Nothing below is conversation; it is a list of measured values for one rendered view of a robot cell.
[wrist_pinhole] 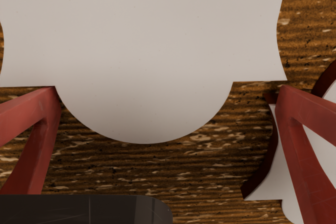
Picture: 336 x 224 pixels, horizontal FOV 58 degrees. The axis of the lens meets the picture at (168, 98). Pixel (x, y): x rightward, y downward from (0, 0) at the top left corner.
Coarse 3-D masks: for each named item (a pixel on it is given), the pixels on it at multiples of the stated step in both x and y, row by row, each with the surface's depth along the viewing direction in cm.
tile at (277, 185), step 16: (320, 80) 13; (272, 96) 14; (320, 96) 13; (272, 112) 13; (272, 128) 15; (304, 128) 14; (272, 144) 15; (320, 144) 15; (272, 160) 15; (320, 160) 16; (256, 176) 17; (272, 176) 16; (288, 176) 16; (256, 192) 17; (272, 192) 17; (288, 192) 17; (288, 208) 18
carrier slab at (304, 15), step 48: (288, 0) 11; (0, 48) 12; (288, 48) 13; (0, 96) 13; (240, 96) 14; (96, 144) 15; (144, 144) 16; (192, 144) 16; (240, 144) 16; (48, 192) 18; (96, 192) 18; (144, 192) 18; (192, 192) 18; (240, 192) 18
